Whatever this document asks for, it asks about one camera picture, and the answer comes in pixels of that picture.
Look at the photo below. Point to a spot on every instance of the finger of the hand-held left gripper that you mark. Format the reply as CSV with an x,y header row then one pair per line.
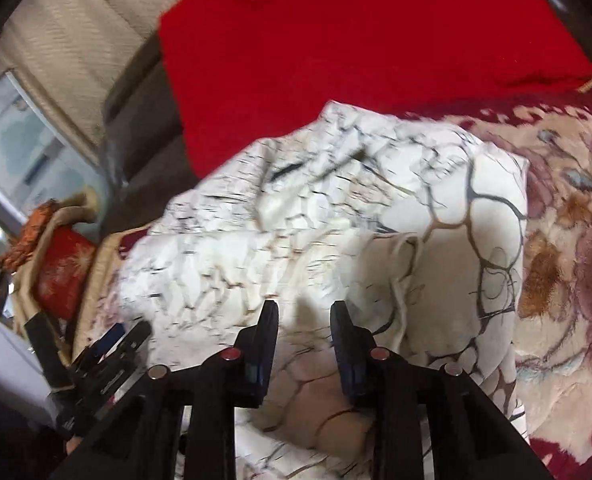
x,y
46,347
121,340

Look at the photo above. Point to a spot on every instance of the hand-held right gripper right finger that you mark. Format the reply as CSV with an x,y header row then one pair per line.
x,y
348,360

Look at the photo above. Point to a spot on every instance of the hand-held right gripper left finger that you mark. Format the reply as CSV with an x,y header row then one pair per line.
x,y
263,360

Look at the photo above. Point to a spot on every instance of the white crackle-print garment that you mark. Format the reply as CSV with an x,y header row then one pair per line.
x,y
326,220

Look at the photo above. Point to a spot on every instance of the red gift box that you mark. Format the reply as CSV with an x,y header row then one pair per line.
x,y
63,270

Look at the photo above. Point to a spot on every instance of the orange black patterned cloth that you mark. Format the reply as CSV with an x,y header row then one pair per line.
x,y
28,240

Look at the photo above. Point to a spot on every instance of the dark brown leather sofa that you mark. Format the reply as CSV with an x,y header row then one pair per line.
x,y
146,125

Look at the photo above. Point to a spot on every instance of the floral plush blanket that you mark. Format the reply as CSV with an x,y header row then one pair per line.
x,y
565,240

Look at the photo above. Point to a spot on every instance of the beige dotted curtain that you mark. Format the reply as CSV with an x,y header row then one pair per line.
x,y
76,35

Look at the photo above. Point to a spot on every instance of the red blanket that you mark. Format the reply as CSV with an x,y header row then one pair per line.
x,y
375,35

